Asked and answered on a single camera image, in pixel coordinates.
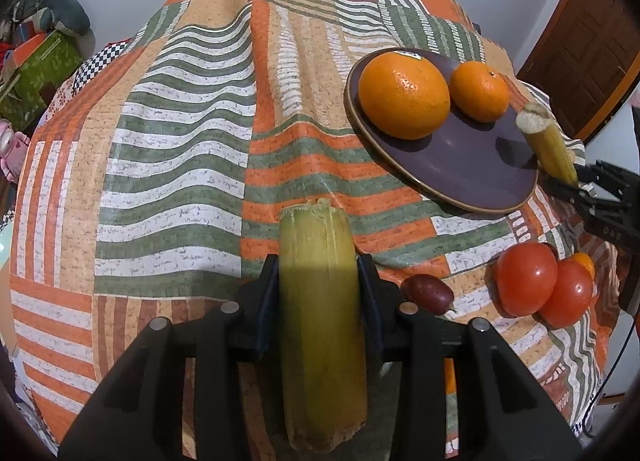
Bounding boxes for dark red plum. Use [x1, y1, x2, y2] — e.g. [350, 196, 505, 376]
[403, 274, 457, 313]

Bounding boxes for purple round plate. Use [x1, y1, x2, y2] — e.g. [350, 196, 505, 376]
[346, 47, 540, 214]

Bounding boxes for grey plush cushion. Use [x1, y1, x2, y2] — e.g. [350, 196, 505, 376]
[14, 0, 92, 38]

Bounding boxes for brown wooden door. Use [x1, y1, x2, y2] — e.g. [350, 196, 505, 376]
[516, 0, 640, 142]

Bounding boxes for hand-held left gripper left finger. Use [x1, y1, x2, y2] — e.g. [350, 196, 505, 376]
[57, 254, 281, 461]

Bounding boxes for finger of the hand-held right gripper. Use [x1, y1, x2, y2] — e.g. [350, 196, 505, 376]
[576, 160, 632, 198]
[541, 176, 608, 216]

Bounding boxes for green cardboard box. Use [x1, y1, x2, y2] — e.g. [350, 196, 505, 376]
[0, 31, 85, 132]

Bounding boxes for striped orange green blanket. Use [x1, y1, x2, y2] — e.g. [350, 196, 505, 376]
[9, 0, 627, 461]

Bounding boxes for red tomato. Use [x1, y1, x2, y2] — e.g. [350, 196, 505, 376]
[495, 241, 559, 317]
[537, 259, 596, 329]

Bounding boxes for large orange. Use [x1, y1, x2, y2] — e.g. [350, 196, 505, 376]
[358, 51, 451, 140]

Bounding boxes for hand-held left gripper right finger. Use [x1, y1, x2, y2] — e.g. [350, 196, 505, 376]
[356, 254, 585, 461]

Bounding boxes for small orange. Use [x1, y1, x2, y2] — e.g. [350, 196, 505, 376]
[448, 61, 511, 123]

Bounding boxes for tiny orange citrus fruit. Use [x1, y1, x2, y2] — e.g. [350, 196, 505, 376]
[574, 252, 597, 283]

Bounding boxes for pink toy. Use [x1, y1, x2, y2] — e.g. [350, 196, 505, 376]
[0, 118, 31, 184]

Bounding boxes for black white checkered cloth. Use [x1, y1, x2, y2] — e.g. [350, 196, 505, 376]
[72, 38, 135, 94]

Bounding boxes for black cable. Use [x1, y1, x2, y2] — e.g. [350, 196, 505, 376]
[569, 356, 623, 439]

